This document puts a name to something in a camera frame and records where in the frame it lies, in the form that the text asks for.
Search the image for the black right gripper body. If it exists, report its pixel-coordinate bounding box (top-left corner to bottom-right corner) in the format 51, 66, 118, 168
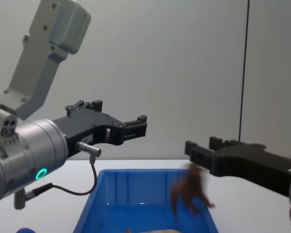
211, 142, 291, 198

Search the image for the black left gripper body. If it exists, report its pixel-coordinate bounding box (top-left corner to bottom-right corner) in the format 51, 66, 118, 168
51, 111, 124, 159

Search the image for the brown soft toy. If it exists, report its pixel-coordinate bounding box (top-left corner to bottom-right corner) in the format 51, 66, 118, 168
170, 162, 216, 223

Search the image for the blue plastic bin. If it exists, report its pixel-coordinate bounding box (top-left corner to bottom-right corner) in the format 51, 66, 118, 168
72, 168, 220, 233

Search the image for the pale pink object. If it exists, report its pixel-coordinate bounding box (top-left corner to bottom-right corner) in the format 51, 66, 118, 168
125, 228, 185, 233

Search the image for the thin dark gripper cable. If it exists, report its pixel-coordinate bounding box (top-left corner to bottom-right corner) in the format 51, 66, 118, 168
14, 141, 102, 210

